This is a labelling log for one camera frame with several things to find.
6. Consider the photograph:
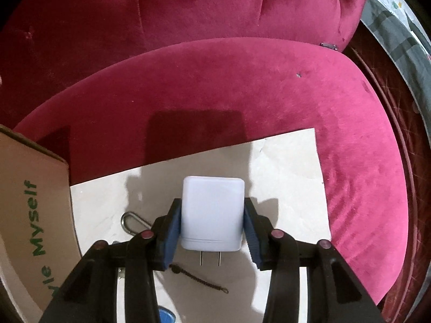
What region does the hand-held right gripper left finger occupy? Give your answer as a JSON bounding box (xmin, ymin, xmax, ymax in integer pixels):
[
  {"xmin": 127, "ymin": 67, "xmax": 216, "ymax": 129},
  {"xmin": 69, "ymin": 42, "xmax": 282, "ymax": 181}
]
[{"xmin": 39, "ymin": 198, "xmax": 183, "ymax": 323}]

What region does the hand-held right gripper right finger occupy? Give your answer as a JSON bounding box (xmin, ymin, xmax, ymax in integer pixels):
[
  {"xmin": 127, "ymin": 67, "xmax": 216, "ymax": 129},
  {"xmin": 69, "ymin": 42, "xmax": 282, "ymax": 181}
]
[{"xmin": 243, "ymin": 198, "xmax": 384, "ymax": 323}]

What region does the white plug charger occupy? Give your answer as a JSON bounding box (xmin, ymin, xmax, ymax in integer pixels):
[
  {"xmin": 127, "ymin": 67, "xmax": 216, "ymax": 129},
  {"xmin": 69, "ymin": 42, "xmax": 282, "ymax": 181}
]
[{"xmin": 181, "ymin": 176, "xmax": 246, "ymax": 266}]

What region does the blue key fob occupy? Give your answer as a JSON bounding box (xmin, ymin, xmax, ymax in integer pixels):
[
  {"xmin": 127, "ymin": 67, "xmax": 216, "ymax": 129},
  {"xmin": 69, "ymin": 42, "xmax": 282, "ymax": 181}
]
[{"xmin": 158, "ymin": 306, "xmax": 176, "ymax": 323}]

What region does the brown cardboard box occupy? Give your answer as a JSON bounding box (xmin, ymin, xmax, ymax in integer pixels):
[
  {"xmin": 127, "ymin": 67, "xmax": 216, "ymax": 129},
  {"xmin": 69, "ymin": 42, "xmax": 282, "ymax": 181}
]
[{"xmin": 0, "ymin": 124, "xmax": 83, "ymax": 323}]

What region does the pink tufted velvet armchair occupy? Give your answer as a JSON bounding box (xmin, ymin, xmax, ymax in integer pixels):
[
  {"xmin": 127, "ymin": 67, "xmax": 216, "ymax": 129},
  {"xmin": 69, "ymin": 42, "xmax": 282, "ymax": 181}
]
[{"xmin": 0, "ymin": 0, "xmax": 409, "ymax": 307}]

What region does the grey plaid cloth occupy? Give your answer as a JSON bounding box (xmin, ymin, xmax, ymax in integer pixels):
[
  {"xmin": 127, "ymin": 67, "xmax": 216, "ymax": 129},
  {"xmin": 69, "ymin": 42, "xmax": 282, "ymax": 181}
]
[{"xmin": 359, "ymin": 0, "xmax": 431, "ymax": 108}]

